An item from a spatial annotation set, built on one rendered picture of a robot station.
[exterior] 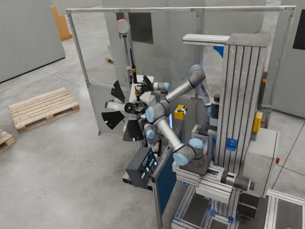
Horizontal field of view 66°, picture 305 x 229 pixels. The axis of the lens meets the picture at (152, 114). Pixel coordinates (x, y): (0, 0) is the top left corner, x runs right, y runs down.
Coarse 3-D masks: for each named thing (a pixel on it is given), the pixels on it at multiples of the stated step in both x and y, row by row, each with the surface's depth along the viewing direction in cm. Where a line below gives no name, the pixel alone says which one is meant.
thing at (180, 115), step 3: (180, 105) 272; (183, 105) 272; (177, 108) 268; (180, 108) 268; (186, 108) 270; (177, 111) 263; (183, 111) 262; (186, 111) 272; (174, 114) 266; (177, 114) 263; (180, 114) 262; (183, 114) 263; (177, 117) 266; (180, 117) 264; (183, 117) 265
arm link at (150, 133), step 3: (147, 126) 222; (150, 126) 222; (147, 129) 219; (150, 129) 217; (147, 132) 216; (150, 132) 214; (153, 132) 215; (147, 135) 215; (150, 135) 215; (153, 135) 215; (150, 138) 216
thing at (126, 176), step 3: (162, 153) 352; (159, 159) 342; (126, 174) 324; (123, 177) 321; (126, 177) 320; (123, 180) 322; (126, 180) 320; (129, 180) 316; (150, 180) 312; (129, 183) 320; (132, 183) 317; (150, 183) 309; (147, 186) 307; (150, 186) 304; (150, 189) 308
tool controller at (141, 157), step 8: (144, 152) 188; (152, 152) 193; (136, 160) 183; (144, 160) 182; (152, 160) 192; (128, 168) 178; (136, 168) 175; (144, 168) 181; (136, 176) 177; (144, 176) 181; (136, 184) 184; (144, 184) 180
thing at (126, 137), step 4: (128, 120) 251; (132, 120) 253; (136, 120) 255; (128, 124) 251; (132, 124) 252; (136, 124) 254; (128, 128) 250; (132, 128) 251; (136, 128) 253; (128, 132) 250; (132, 132) 250; (136, 132) 252; (140, 132) 254; (124, 136) 249; (128, 136) 249; (132, 136) 250; (136, 136) 251; (140, 136) 252; (124, 140) 249; (128, 140) 249; (132, 140) 249; (136, 140) 250
